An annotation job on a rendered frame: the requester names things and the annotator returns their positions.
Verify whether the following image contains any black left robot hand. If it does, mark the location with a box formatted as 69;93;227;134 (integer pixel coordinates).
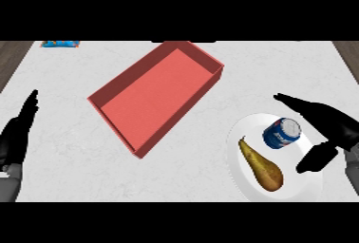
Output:
0;89;42;173

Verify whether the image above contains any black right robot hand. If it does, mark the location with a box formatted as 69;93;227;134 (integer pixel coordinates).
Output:
273;92;359;175

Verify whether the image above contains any blue and white can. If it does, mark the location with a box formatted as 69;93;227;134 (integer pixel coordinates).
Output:
262;117;304;150

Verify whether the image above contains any white plate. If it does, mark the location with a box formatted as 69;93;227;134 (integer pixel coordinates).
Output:
227;112;326;203

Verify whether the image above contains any red cardboard box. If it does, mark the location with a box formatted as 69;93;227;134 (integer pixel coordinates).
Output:
86;41;227;159

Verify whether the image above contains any brown pear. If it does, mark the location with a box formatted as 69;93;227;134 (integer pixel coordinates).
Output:
237;136;286;193

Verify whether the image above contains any blue and orange packet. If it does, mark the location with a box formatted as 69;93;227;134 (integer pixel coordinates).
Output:
42;40;82;48

